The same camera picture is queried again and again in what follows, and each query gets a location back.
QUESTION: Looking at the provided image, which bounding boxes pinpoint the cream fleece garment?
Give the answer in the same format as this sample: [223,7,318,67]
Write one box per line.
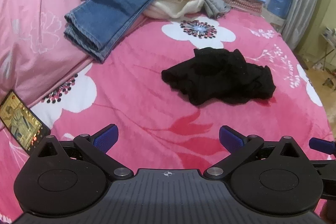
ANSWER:
[143,0,205,19]

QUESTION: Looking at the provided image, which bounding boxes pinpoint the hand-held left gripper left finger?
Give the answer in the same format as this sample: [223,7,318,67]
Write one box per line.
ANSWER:
[31,123,134,180]

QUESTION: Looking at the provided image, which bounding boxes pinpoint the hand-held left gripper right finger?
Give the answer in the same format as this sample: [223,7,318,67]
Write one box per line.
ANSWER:
[203,125,306,180]

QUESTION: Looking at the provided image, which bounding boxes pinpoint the white box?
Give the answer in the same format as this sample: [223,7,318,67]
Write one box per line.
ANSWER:
[262,7,286,31]

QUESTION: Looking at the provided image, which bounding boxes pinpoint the smartphone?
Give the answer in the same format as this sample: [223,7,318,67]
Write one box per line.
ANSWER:
[0,90,51,156]

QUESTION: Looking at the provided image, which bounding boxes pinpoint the pink floral blanket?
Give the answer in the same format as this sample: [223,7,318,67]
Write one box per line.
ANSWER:
[0,0,334,224]

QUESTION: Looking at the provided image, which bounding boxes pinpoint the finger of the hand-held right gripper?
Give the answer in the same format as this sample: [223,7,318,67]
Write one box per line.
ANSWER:
[309,138,336,155]

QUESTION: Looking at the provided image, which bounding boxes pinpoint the light pink quilt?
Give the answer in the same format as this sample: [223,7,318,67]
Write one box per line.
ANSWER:
[0,0,147,109]

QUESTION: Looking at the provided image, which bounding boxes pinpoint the metal drying rack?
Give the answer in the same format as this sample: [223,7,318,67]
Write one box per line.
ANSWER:
[311,26,336,72]

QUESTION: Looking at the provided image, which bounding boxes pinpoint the black printed t-shirt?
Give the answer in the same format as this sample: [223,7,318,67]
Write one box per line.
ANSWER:
[161,47,277,106]

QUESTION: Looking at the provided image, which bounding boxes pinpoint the blue jeans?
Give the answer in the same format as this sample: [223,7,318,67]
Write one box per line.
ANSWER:
[64,0,164,64]

